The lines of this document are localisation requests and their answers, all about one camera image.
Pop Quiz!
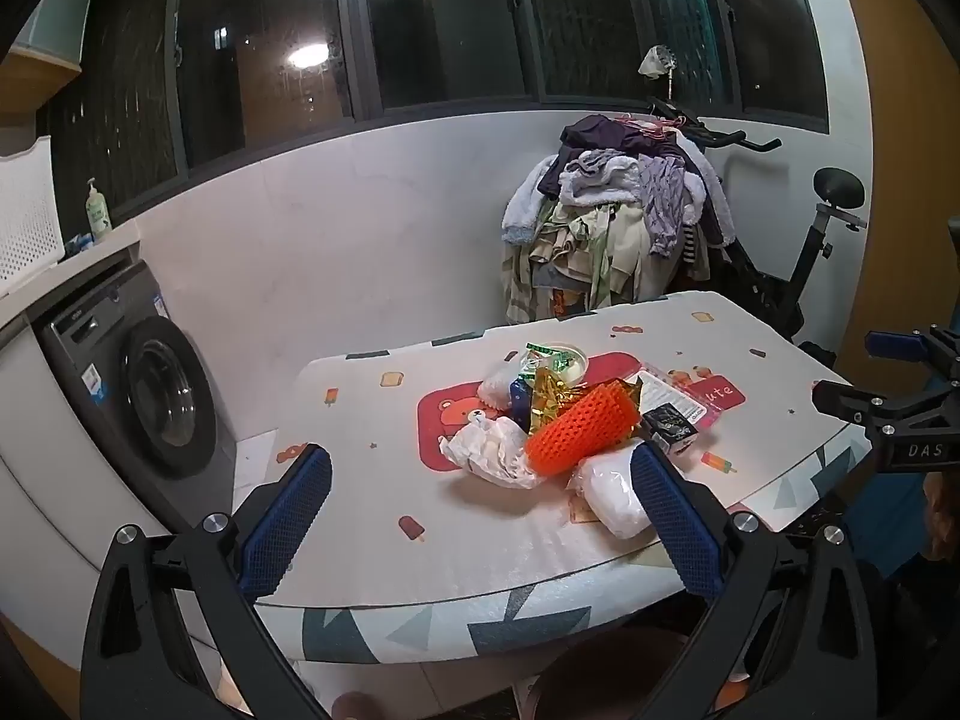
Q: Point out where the geometric patterned table cover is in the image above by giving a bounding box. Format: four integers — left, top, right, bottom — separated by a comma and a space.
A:
255, 427, 875, 665

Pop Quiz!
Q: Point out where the brown plush toy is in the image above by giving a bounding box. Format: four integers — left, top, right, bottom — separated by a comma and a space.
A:
924, 472, 960, 560

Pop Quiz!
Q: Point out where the grey front-load washing machine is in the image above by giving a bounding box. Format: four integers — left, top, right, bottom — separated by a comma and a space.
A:
37, 259, 237, 533

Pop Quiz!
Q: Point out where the dark sliding window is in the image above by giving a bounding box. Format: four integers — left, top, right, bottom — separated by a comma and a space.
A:
37, 0, 830, 200

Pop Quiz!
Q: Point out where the green and red wrapper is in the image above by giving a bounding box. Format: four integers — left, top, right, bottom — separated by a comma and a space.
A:
521, 343, 575, 376

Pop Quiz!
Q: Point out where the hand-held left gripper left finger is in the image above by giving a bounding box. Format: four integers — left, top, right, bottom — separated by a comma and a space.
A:
79, 442, 335, 720

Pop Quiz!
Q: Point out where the gold foil wrapper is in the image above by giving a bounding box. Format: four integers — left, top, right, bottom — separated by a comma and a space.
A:
529, 364, 646, 436

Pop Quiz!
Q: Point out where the green soap pump bottle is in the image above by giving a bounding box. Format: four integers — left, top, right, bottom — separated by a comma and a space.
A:
84, 178, 113, 241

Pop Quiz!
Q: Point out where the wooden wall cabinet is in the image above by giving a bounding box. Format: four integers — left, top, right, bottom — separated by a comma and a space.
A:
0, 37, 83, 117

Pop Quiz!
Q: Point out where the pile of clothes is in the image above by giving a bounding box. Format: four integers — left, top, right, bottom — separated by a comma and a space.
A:
501, 114, 740, 327

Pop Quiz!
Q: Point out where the orange foam net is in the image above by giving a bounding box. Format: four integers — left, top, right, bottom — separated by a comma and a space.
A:
523, 382, 642, 477

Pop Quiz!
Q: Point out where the black exercise bike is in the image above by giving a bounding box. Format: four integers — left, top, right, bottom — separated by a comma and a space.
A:
649, 97, 871, 361

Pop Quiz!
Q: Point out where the pink blister package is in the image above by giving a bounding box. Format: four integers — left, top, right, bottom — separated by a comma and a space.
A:
637, 367, 722, 432

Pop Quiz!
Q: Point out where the white perforated laundry basket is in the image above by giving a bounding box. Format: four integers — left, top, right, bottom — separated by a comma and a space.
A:
0, 136, 65, 297

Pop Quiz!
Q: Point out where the white plastic bag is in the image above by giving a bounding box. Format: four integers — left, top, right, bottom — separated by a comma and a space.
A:
439, 414, 548, 488

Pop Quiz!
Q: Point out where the white bubble wrap bag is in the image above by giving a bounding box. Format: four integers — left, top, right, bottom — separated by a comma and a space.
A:
566, 446, 661, 539

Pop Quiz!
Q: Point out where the blue container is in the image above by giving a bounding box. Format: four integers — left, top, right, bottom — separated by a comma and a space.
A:
844, 465, 938, 563

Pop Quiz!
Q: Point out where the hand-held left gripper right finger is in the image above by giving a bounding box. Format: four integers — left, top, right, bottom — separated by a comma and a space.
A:
628, 439, 882, 720

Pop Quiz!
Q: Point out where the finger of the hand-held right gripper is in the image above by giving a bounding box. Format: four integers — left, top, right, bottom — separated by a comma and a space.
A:
865, 324, 960, 383
812, 380, 960, 437

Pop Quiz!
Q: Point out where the small white pouch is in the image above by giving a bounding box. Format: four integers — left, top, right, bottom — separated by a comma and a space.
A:
478, 371, 518, 410

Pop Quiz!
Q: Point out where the printed cartoon table mat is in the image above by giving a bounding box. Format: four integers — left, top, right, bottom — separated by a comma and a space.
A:
251, 291, 875, 608

